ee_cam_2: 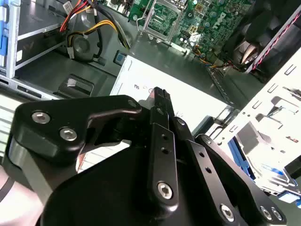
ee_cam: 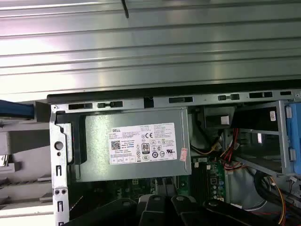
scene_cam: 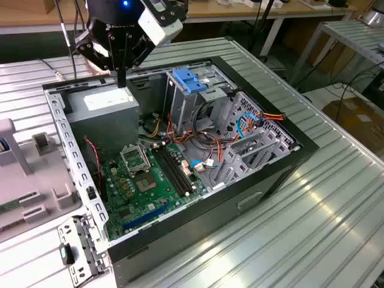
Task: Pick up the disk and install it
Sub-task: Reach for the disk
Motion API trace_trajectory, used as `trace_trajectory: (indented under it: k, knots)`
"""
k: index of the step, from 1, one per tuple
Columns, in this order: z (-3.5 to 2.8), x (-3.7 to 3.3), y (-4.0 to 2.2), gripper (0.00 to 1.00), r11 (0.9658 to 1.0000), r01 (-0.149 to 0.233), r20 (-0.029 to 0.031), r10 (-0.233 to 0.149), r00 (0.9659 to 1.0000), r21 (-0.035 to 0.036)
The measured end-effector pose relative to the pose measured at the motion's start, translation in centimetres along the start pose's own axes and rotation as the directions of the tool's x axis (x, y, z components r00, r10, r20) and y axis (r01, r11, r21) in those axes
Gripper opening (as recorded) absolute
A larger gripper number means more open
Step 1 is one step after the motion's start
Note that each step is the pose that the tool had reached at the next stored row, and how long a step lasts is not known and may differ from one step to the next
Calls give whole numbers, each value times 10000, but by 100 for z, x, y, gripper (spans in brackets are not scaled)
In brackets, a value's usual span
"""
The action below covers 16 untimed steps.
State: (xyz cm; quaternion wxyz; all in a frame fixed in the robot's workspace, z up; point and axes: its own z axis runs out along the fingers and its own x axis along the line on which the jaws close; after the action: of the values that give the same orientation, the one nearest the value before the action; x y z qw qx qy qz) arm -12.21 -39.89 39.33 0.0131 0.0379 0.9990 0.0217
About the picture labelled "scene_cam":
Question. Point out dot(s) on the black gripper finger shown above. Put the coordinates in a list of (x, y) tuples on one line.
[(141, 51), (87, 45)]

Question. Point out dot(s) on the metal disk bay cage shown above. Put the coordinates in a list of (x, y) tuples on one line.
[(237, 171)]

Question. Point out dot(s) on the blue drive latch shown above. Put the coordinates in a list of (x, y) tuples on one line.
[(189, 81)]

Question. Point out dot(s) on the metal optical drive cage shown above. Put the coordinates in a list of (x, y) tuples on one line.
[(183, 111)]

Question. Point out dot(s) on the grey power supply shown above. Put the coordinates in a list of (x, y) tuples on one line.
[(102, 126)]

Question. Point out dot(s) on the long wooden desk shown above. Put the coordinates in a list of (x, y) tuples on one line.
[(228, 11)]

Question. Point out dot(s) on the black tripod stand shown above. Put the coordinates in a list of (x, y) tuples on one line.
[(261, 24)]

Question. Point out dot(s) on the black RAM slot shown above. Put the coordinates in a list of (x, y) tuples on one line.
[(170, 173), (179, 171)]

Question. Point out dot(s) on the CPU socket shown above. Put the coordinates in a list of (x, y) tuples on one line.
[(145, 183)]

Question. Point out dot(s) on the grey parts rack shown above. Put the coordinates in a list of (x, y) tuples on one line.
[(42, 180)]

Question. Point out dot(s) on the green motherboard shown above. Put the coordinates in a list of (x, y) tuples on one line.
[(141, 210)]

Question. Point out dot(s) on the blue expansion slot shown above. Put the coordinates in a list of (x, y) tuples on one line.
[(147, 216)]

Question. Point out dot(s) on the green RAM stick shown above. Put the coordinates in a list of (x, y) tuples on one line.
[(9, 207)]

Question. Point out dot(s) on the black open PC case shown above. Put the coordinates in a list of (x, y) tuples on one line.
[(195, 234)]

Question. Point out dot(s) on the brown cardboard box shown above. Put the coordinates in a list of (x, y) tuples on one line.
[(366, 129), (339, 60)]

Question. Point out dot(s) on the black blue latch clip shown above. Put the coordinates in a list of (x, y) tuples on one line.
[(66, 253)]

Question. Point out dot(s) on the metal slat side table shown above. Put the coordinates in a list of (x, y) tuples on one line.
[(351, 34)]

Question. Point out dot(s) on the black camera bracket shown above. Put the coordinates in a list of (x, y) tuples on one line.
[(177, 13)]

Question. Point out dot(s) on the hinged metal slot bracket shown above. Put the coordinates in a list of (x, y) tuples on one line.
[(87, 237)]

